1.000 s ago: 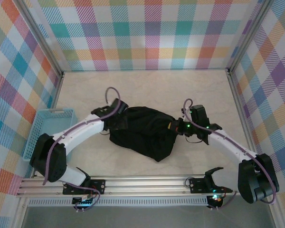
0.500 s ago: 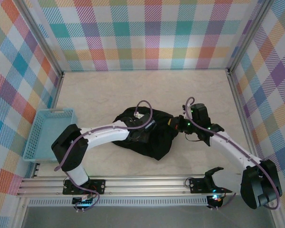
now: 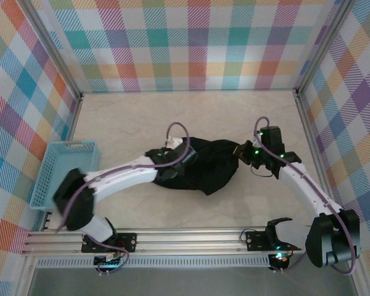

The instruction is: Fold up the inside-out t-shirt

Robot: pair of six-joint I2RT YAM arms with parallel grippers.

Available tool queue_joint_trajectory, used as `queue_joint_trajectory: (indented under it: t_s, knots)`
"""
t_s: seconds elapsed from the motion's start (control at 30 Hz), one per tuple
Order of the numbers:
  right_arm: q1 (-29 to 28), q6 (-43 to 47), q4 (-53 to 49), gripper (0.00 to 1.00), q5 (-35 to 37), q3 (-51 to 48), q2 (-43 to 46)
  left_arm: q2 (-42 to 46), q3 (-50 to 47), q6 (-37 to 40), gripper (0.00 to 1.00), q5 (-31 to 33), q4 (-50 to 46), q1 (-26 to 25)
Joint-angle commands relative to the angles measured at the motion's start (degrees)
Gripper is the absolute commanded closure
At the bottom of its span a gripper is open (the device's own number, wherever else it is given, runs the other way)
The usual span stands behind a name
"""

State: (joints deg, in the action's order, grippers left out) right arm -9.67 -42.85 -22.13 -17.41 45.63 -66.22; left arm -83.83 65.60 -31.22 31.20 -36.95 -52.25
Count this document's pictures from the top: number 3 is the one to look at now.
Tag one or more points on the black t-shirt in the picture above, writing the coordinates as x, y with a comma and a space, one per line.
209, 166

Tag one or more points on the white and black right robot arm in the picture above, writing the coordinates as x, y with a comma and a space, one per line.
302, 188

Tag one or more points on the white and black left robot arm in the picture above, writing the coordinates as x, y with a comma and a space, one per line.
123, 174

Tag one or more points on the light blue plastic basket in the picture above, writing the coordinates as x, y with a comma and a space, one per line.
68, 160

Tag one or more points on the aluminium mounting rail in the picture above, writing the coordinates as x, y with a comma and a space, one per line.
188, 242

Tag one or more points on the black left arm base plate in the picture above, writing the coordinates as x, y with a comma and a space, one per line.
128, 242

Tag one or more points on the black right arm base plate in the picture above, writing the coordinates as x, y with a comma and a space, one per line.
256, 240

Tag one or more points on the aluminium frame post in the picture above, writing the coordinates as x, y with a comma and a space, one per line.
323, 46
55, 46

